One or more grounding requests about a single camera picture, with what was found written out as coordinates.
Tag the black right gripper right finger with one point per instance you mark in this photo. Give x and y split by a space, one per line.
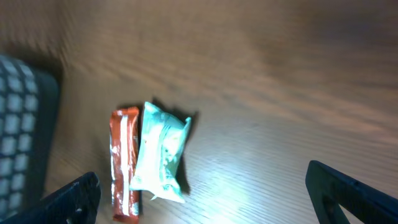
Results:
331 190

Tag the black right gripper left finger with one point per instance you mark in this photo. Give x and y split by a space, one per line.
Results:
76 203

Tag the orange-red snack bar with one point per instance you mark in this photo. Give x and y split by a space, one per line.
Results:
123 146

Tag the light green wipes pack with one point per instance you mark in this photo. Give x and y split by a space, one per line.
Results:
163 138

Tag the grey plastic mesh basket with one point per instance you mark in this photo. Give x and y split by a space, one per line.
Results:
29 107

